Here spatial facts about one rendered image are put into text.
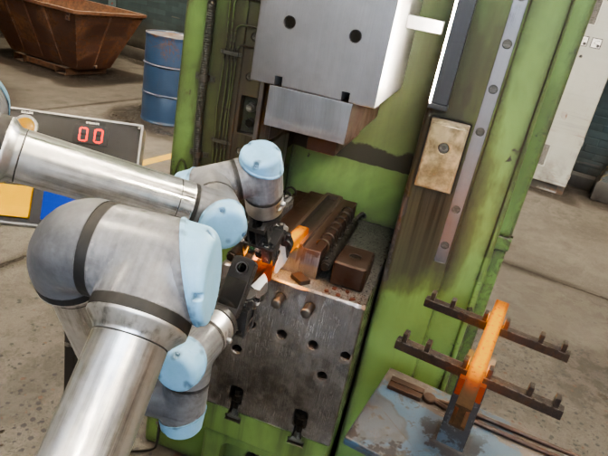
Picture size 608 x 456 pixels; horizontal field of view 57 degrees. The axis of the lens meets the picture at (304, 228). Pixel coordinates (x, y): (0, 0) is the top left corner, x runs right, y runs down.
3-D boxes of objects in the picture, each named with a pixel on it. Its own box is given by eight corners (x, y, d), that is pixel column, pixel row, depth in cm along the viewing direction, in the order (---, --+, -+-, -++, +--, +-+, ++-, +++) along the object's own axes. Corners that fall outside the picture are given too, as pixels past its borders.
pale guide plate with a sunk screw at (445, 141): (450, 194, 136) (470, 127, 129) (413, 185, 138) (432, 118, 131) (450, 192, 138) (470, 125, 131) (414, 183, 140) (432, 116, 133)
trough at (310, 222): (302, 249, 140) (303, 243, 139) (282, 242, 141) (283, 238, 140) (341, 200, 177) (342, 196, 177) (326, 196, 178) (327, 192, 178)
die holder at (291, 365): (329, 447, 151) (365, 308, 133) (203, 399, 159) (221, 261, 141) (369, 340, 201) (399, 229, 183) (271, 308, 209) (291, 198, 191)
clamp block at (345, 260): (361, 293, 139) (366, 270, 136) (328, 283, 141) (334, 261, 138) (370, 273, 150) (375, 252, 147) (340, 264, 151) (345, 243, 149)
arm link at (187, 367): (148, 388, 89) (152, 344, 86) (182, 352, 99) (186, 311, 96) (193, 404, 87) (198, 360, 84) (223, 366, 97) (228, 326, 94)
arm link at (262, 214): (253, 175, 109) (292, 185, 107) (254, 191, 112) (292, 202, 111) (237, 202, 104) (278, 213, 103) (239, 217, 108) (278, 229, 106)
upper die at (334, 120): (344, 145, 127) (352, 104, 124) (263, 124, 132) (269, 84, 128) (376, 117, 165) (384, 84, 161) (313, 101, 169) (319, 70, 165)
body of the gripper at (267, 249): (242, 258, 117) (236, 222, 107) (257, 228, 122) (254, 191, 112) (275, 269, 115) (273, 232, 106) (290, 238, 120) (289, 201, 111)
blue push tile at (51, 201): (72, 222, 132) (76, 191, 133) (39, 219, 131) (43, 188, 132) (74, 223, 134) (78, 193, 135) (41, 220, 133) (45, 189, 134)
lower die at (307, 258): (315, 279, 141) (321, 249, 138) (242, 256, 146) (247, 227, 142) (352, 224, 179) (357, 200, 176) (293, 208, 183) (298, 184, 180)
